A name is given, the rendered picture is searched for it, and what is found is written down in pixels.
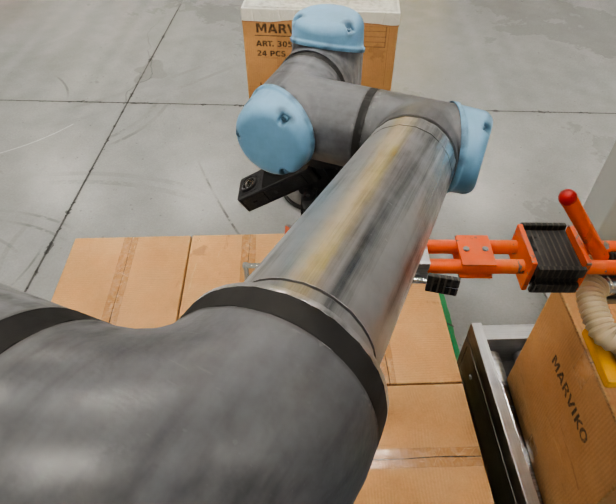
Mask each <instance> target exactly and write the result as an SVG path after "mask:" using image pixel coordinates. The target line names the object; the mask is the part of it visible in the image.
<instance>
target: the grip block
mask: <svg viewBox="0 0 616 504"><path fill-rule="evenodd" d="M565 228H566V223H542V222H522V223H521V224H518V225H517V227H516V230H515V233H514V235H513V238H512V240H517V242H518V252H517V254H509V257H510V259H523V260H524V261H525V265H526V270H525V273H524V274H516V277H517V280H518V282H519V285H520V288H521V290H526V289H527V286H528V284H529V287H528V291H529V292H530V293H575V292H576V290H578V289H579V287H580V285H581V283H582V282H583V280H584V278H585V276H586V275H587V273H588V271H589V269H590V268H591V266H592V262H591V260H590V258H589V256H588V253H587V251H586V249H585V247H584V245H583V243H582V241H581V239H580V237H579V235H578V233H577V231H576V229H575V227H574V225H573V224H569V225H568V227H567V229H566V231H565Z"/></svg>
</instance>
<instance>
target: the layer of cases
mask: <svg viewBox="0 0 616 504"><path fill-rule="evenodd" d="M284 235H285V234H243V235H200V236H193V237H192V238H191V236H158V237H115V238H76V239H75V241H74V244H73V246H72V249H71V251H70V254H69V257H68V259H67V262H66V264H65V267H64V269H63V272H62V274H61V277H60V279H59V282H58V285H57V287H56V290H55V292H54V295H53V297H52V300H51V302H53V303H56V304H59V305H61V306H64V307H67V308H70V309H72V310H76V311H79V312H81V313H84V314H87V315H89V316H92V317H95V318H97V319H100V320H103V321H105V322H108V323H111V324H113V325H115V326H121V327H128V328H134V329H138V328H158V327H162V326H166V325H170V324H173V323H175V322H176V321H177V320H178V319H179V318H180V317H181V316H182V315H183V314H184V313H185V312H186V310H187V309H188V308H189V307H190V306H191V305H192V304H193V303H194V302H195V301H196V300H197V299H198V298H200V297H201V296H202V295H203V294H205V293H207V292H209V291H210V290H212V289H214V288H217V287H220V286H223V285H226V284H232V283H239V282H244V271H243V268H242V264H243V262H248V263H261V262H262V260H263V259H264V258H265V257H266V256H267V255H268V253H269V252H270V251H271V250H272V249H273V248H274V247H275V245H276V244H277V243H278V242H279V241H280V240H281V238H282V237H283V236H284ZM425 285H426V284H416V283H412V284H411V287H410V289H409V292H408V295H407V297H406V300H405V302H404V305H403V308H402V310H401V313H400V315H399V318H398V320H397V323H396V326H395V328H394V331H393V333H392V336H391V339H390V341H389V344H388V346H387V349H386V351H385V354H384V357H383V359H382V362H381V364H380V367H381V370H382V372H383V374H384V377H385V381H386V384H387V388H388V397H389V407H388V416H387V420H386V424H385V426H384V429H383V433H382V436H381V439H380V442H379V445H378V448H377V451H376V453H375V456H374V459H373V461H372V464H371V467H370V470H369V472H368V475H367V478H366V480H365V482H364V484H363V486H362V488H361V490H360V492H359V494H358V496H357V498H356V500H355V501H354V503H353V504H495V502H494V499H493V495H492V491H491V487H490V484H489V480H488V476H487V472H486V469H485V465H484V461H483V458H482V454H481V450H480V446H479V443H478V439H477V435H476V431H475V428H474V424H473V420H472V417H471V413H470V409H469V405H468V402H467V398H466V394H465V390H464V387H463V384H461V383H462V379H461V375H460V372H459V368H458V364H457V361H456V357H455V353H454V349H453V346H452V342H451V338H450V334H449V331H448V327H447V323H446V320H445V316H444V312H443V308H442V305H441V301H440V297H439V293H435V292H429V291H425Z"/></svg>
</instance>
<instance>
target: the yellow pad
mask: <svg viewBox="0 0 616 504"><path fill-rule="evenodd" d="M582 336H583V339H584V341H585V343H586V346H587V348H588V350H589V353H590V355H591V358H592V360H593V362H594V365H595V367H596V370H597V372H598V374H599V377H600V379H601V381H602V384H603V386H604V387H606V388H616V354H613V353H612V352H611V351H605V350H604V349H603V348H602V347H601V346H598V345H596V344H594V340H593V338H592V337H590V336H588V331H587V330H586V329H585V328H584V330H583V331H582Z"/></svg>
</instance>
